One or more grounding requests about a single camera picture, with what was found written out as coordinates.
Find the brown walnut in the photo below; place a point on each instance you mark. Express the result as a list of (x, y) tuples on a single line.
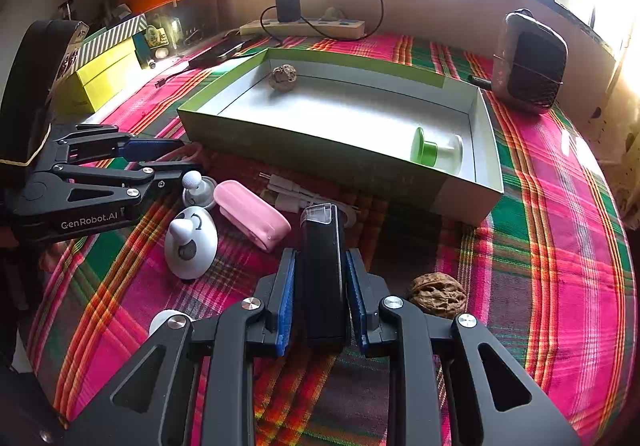
[(439, 296), (282, 77)]

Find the black phone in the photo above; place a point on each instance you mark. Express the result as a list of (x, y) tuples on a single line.
[(225, 51)]

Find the glass fronted shelf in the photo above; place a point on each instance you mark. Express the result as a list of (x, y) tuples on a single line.
[(185, 26)]

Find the white ball joint stand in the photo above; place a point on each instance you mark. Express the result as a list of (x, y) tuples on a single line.
[(197, 191)]

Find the striped box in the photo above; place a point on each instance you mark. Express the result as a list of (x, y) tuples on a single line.
[(112, 36)]

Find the small grey stone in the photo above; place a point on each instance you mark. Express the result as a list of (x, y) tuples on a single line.
[(332, 14)]

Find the green cardboard box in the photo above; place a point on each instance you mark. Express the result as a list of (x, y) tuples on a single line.
[(350, 116)]

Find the green and white spool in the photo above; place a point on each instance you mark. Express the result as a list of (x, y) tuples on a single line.
[(430, 149)]

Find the pink plastic clip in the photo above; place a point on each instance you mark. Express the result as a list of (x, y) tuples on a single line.
[(252, 213)]

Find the black charger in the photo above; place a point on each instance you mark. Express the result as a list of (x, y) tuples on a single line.
[(288, 6)]

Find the beige power strip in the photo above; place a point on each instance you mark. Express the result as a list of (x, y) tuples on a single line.
[(320, 29)]

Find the black device with clear cap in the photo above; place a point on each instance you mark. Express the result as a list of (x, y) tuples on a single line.
[(324, 276)]

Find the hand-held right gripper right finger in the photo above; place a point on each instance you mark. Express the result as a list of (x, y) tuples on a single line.
[(356, 301)]

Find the plaid cloth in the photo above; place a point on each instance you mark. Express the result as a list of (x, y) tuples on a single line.
[(540, 251)]

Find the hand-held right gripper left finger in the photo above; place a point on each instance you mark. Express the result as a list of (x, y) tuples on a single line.
[(285, 306)]

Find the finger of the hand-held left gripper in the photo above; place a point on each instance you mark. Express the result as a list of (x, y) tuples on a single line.
[(170, 178), (150, 149)]

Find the small white jar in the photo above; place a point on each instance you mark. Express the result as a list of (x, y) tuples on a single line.
[(165, 318)]

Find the small grey space heater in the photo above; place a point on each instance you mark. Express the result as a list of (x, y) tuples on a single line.
[(530, 61)]

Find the yellow box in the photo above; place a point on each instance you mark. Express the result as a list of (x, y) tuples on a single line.
[(105, 74)]

